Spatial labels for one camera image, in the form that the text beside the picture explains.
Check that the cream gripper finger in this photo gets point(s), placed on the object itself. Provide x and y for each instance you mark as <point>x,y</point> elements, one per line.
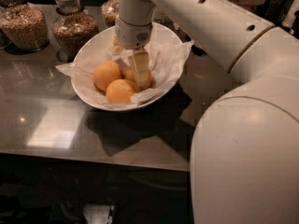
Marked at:
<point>116,48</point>
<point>139,61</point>

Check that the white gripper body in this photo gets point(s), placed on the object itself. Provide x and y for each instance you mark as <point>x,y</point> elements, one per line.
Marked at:
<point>132,35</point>

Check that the orange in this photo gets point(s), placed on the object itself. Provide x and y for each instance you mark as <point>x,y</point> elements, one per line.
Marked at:
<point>105,73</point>
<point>129,75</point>
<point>121,90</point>

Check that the glass cereal jar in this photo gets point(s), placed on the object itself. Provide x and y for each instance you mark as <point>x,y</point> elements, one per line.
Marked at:
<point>110,10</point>
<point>24,25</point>
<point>73,28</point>

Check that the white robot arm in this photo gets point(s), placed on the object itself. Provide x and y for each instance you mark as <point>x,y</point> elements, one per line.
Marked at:
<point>245,149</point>

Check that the white oval bowl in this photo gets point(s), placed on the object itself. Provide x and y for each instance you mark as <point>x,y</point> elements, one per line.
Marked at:
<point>160,34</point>

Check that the white paper liner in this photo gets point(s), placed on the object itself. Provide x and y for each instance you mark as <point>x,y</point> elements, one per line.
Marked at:
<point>166,63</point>

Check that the glass jar far left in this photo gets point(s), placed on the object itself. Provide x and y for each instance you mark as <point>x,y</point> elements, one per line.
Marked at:
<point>4,40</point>

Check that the dark container back right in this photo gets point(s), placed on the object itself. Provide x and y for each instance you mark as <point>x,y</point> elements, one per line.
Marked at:
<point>275,10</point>

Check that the white object under table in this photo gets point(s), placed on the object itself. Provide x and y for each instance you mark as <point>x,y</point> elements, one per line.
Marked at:
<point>98,213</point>

